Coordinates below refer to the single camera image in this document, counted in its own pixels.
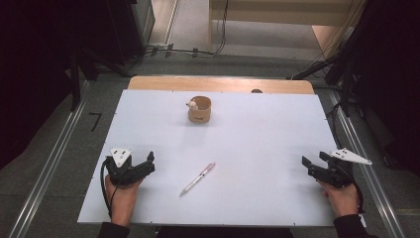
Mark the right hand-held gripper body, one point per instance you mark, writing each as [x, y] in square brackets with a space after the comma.
[336, 172]

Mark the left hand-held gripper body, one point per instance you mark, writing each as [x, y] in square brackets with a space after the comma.
[124, 173]

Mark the person's left hand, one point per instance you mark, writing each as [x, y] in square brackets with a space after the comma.
[124, 201]

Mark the person's right hand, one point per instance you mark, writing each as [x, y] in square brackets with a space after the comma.
[341, 200]

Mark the pink and white pen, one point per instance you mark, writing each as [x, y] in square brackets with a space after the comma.
[197, 179]

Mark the white board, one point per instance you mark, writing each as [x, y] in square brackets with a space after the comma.
[251, 148]

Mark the round wooden pen holder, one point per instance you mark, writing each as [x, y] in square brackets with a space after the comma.
[199, 114]

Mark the small white animal figure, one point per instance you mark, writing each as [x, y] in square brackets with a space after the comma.
[192, 105]

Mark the black metal stand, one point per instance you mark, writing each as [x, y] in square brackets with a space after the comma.
[75, 79]

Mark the black stand with equipment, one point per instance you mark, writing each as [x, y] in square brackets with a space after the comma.
[379, 66]

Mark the person's dark clothing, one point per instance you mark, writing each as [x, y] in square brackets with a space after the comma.
[224, 232]

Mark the dark cabinet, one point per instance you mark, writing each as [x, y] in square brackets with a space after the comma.
[132, 29]

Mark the black curtain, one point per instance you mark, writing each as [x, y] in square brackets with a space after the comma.
[33, 72]

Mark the light wooden shelf unit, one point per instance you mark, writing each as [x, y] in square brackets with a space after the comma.
[280, 13]

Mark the metal floor rail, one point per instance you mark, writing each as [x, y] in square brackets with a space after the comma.
[369, 178]
[49, 168]

